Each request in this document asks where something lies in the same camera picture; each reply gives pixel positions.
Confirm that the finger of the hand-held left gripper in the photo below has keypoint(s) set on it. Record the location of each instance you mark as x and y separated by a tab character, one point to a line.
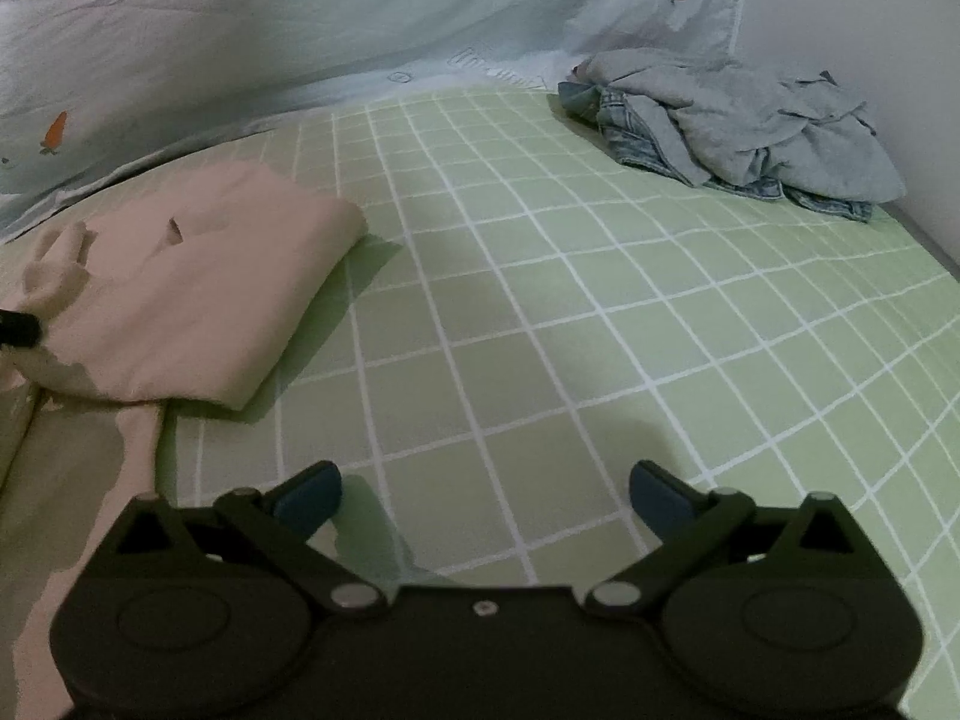
19	328

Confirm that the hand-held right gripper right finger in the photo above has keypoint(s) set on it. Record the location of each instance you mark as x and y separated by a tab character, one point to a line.
660	504

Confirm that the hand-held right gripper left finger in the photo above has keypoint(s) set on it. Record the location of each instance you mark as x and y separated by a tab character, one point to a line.
311	501

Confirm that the beige garment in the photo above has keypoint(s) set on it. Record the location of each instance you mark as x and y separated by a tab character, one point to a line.
187	300

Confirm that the green grid mat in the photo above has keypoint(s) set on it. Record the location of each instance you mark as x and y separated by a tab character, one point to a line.
562	315

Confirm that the blue jeans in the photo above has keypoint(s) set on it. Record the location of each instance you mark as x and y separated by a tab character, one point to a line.
637	139

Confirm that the grey garment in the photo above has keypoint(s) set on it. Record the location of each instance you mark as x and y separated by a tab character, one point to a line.
735	120

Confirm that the carrot print bed sheet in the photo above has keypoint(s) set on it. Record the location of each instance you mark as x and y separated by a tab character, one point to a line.
300	15

